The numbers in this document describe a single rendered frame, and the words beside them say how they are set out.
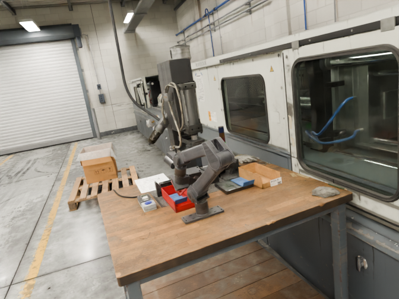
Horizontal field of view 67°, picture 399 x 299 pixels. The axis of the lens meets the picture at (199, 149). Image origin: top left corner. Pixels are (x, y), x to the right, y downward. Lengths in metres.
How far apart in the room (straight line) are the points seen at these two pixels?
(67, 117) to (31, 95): 1.22
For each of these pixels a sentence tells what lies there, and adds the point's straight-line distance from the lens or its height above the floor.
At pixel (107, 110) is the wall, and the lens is 10.90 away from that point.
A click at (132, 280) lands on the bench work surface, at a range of 1.21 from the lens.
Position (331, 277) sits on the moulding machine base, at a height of 0.27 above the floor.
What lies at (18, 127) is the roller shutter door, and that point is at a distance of 11.12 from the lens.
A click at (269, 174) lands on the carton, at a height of 0.93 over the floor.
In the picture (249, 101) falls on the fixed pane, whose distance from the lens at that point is 2.45.
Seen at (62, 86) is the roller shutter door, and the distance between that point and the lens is 10.87.
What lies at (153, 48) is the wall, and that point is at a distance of 11.16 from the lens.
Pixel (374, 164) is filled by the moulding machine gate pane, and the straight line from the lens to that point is 1.54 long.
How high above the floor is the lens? 1.54
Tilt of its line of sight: 14 degrees down
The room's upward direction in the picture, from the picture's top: 9 degrees counter-clockwise
